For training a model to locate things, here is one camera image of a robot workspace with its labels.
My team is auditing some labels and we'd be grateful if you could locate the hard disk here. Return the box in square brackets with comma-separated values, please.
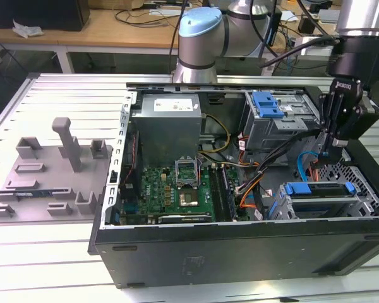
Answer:
[269, 181, 358, 220]

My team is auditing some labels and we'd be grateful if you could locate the blue data wire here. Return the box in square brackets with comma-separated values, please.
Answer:
[298, 150, 331, 183]

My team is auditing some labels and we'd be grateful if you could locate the large black box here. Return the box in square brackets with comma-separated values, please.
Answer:
[0, 0, 91, 32]

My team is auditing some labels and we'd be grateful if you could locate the wooden desk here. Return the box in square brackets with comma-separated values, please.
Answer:
[0, 6, 339, 78]

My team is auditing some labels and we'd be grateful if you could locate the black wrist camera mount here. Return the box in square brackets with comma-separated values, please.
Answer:
[350, 97, 379, 141]

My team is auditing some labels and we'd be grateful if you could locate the grey parts rack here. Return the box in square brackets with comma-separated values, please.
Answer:
[0, 116, 114, 225]

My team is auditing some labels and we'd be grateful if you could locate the metal socket cover frame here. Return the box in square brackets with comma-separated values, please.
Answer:
[174, 155, 199, 187]

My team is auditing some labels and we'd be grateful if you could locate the crumpled white paper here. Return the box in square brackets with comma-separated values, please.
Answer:
[12, 19, 44, 39]

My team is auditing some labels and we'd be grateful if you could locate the silver power supply unit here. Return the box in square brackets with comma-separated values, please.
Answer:
[131, 93, 206, 158]

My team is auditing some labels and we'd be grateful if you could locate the small black cube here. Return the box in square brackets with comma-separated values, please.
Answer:
[298, 15, 318, 34]

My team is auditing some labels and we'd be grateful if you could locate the orange power wire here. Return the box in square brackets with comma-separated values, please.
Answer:
[309, 159, 323, 183]

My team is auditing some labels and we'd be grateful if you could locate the RAM stick with chips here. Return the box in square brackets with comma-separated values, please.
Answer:
[220, 164, 238, 220]

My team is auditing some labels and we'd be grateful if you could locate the green motherboard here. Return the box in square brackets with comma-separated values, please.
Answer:
[138, 163, 250, 222]

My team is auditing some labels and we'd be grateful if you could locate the black graphics card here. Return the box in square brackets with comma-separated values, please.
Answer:
[157, 214, 214, 225]

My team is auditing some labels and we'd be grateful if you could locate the blue plastic drive clip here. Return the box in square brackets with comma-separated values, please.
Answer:
[251, 90, 287, 119]

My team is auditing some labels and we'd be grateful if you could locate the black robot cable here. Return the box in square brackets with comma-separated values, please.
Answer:
[258, 36, 340, 69]

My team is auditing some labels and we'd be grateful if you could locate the red black twisted wire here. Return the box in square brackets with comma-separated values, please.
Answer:
[127, 134, 139, 186]

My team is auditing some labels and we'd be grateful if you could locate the silver disk bay cage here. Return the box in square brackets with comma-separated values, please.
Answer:
[267, 181, 379, 220]

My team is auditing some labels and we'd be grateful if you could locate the blue-black spare RAM stick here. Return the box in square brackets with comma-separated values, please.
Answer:
[0, 188, 69, 198]

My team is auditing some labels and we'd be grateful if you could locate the yellow wire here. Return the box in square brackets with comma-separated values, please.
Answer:
[198, 114, 232, 155]

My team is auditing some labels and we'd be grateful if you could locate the black case fan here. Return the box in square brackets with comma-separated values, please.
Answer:
[119, 131, 143, 203]

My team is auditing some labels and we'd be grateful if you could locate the black open PC case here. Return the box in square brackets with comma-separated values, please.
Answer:
[87, 77, 379, 290]

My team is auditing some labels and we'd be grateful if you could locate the black desktop box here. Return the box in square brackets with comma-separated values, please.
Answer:
[268, 8, 284, 47]

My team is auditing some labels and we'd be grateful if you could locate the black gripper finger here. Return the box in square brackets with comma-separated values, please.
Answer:
[318, 93, 334, 163]
[332, 100, 363, 163]

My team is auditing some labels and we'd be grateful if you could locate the silver optical drive cage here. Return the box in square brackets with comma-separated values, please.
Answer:
[241, 91, 323, 162]

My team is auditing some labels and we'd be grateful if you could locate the orange flat cable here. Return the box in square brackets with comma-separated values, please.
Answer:
[239, 195, 257, 210]

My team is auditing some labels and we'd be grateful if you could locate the grey flat box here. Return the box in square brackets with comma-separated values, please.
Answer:
[317, 8, 339, 23]

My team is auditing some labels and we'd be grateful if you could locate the black cable bundle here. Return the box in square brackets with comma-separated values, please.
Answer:
[252, 128, 323, 220]

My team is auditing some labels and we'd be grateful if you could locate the CPU socket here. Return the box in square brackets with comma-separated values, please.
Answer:
[176, 186, 200, 210]

